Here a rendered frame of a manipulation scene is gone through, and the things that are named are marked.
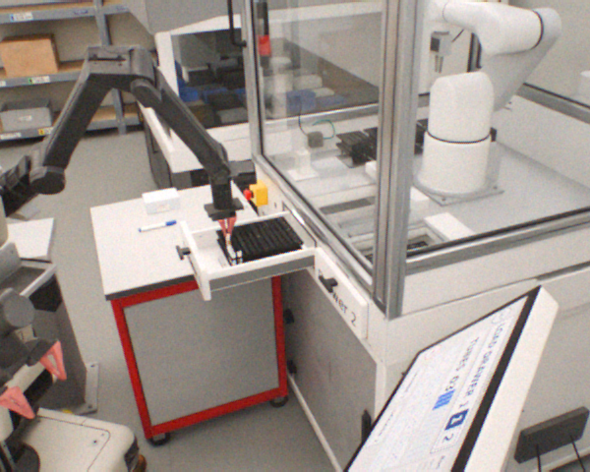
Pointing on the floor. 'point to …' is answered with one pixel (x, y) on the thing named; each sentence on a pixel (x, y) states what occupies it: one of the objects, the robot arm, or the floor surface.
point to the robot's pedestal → (57, 328)
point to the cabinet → (348, 383)
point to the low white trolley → (187, 320)
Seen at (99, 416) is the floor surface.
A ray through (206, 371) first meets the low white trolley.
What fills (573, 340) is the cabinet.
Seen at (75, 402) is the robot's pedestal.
